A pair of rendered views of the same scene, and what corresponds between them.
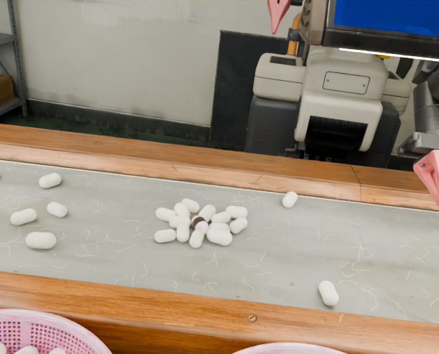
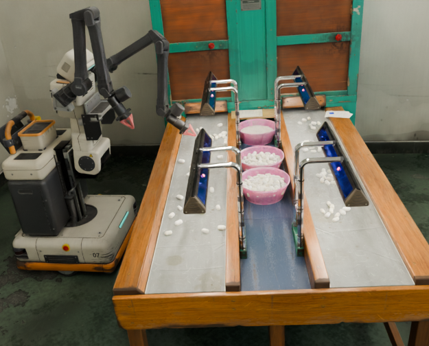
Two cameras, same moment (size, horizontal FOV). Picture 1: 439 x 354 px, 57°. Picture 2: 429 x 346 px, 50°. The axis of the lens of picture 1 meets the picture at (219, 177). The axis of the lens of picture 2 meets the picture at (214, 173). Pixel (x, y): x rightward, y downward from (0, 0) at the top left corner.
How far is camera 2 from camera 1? 2.43 m
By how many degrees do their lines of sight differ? 75
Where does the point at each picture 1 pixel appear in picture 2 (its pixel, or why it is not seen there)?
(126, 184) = (176, 187)
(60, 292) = (231, 180)
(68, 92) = not seen: outside the picture
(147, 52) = not seen: outside the picture
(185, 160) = (163, 175)
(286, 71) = (47, 156)
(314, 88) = (92, 148)
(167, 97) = not seen: outside the picture
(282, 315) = (230, 158)
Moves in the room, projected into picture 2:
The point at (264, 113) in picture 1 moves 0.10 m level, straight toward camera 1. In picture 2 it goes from (49, 185) to (65, 185)
